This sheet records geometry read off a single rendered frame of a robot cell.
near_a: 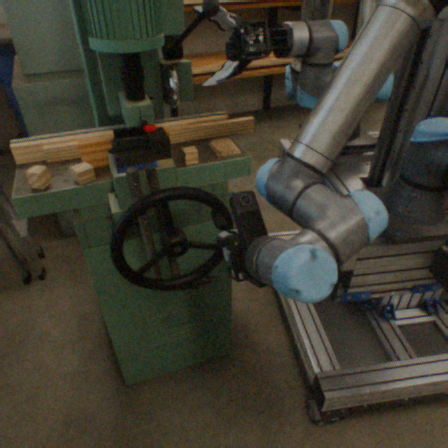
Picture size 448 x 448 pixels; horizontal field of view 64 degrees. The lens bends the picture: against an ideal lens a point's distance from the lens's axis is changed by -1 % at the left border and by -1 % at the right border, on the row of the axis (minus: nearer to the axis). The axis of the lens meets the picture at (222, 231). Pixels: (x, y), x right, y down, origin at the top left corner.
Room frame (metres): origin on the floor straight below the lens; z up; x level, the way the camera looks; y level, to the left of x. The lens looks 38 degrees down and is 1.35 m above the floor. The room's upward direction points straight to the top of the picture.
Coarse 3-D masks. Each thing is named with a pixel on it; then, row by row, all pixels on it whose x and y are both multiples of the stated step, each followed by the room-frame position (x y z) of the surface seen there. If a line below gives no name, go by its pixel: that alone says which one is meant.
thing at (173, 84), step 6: (168, 66) 1.11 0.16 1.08; (168, 72) 1.09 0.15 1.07; (174, 72) 1.09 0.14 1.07; (168, 78) 1.09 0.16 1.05; (174, 78) 1.08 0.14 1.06; (168, 84) 1.10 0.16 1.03; (174, 84) 1.07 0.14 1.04; (168, 90) 1.10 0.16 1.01; (174, 90) 1.07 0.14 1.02; (168, 96) 1.12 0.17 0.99; (174, 96) 1.07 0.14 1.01; (168, 102) 1.11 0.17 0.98; (174, 102) 1.08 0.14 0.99
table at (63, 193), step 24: (192, 144) 0.97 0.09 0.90; (24, 168) 0.83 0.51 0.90; (48, 168) 0.83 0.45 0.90; (96, 168) 0.83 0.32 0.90; (192, 168) 0.84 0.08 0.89; (216, 168) 0.86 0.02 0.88; (240, 168) 0.89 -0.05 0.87; (24, 192) 0.72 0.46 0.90; (48, 192) 0.72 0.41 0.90; (72, 192) 0.74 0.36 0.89; (96, 192) 0.75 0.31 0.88; (24, 216) 0.69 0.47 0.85
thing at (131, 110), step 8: (120, 96) 0.99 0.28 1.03; (128, 104) 0.92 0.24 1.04; (136, 104) 0.92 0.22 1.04; (144, 104) 0.92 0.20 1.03; (128, 112) 0.90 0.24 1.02; (136, 112) 0.91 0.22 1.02; (144, 112) 0.92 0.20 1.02; (152, 112) 0.92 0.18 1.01; (128, 120) 0.90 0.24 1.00; (136, 120) 0.91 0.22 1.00; (152, 120) 0.92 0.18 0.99
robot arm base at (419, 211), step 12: (396, 180) 0.80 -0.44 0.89; (408, 180) 0.75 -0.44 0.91; (396, 192) 0.76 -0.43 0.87; (408, 192) 0.73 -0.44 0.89; (420, 192) 0.72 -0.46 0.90; (432, 192) 0.71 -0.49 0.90; (444, 192) 0.72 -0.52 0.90; (384, 204) 0.77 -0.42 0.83; (396, 204) 0.74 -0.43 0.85; (408, 204) 0.72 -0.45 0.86; (420, 204) 0.71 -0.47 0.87; (432, 204) 0.71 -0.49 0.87; (444, 204) 0.71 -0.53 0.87; (396, 216) 0.73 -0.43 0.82; (408, 216) 0.71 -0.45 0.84; (420, 216) 0.70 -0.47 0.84; (432, 216) 0.70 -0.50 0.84; (444, 216) 0.71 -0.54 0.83
